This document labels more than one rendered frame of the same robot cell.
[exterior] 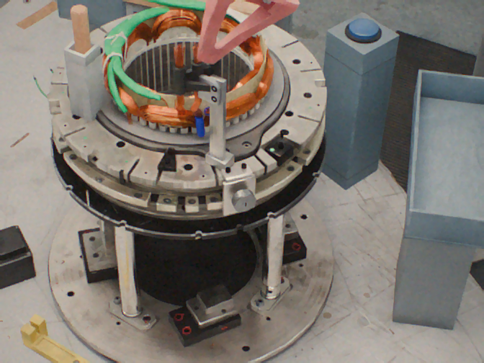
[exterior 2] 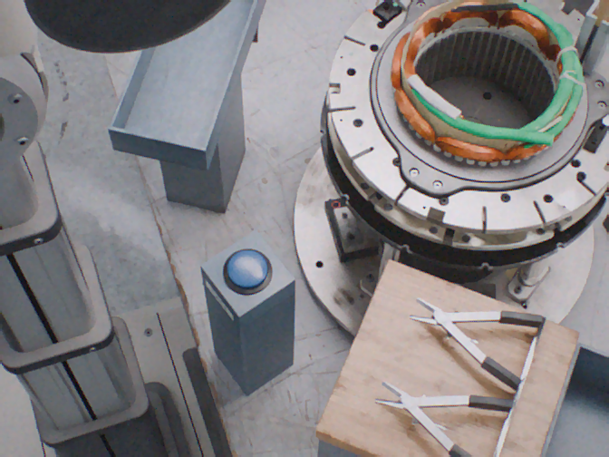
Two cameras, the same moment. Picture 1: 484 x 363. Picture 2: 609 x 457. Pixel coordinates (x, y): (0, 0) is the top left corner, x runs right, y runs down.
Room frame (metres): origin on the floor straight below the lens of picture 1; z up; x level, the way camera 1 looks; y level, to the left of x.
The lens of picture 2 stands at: (1.54, -0.05, 2.03)
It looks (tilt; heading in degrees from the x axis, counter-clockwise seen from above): 63 degrees down; 185
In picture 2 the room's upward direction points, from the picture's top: 2 degrees clockwise
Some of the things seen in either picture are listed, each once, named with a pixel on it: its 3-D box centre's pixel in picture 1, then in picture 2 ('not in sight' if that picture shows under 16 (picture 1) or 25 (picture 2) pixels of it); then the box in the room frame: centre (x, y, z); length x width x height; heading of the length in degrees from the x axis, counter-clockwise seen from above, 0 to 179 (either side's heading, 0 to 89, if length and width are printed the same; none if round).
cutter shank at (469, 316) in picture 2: not in sight; (468, 317); (1.14, 0.07, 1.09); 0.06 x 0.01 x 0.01; 98
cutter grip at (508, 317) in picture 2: not in sight; (520, 318); (1.13, 0.12, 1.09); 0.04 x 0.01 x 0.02; 89
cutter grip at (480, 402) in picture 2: not in sight; (489, 403); (1.22, 0.10, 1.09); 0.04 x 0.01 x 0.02; 89
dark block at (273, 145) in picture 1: (279, 150); (387, 11); (0.79, -0.03, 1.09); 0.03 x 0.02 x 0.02; 142
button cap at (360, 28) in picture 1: (364, 28); (247, 268); (1.09, -0.14, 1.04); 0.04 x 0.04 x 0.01
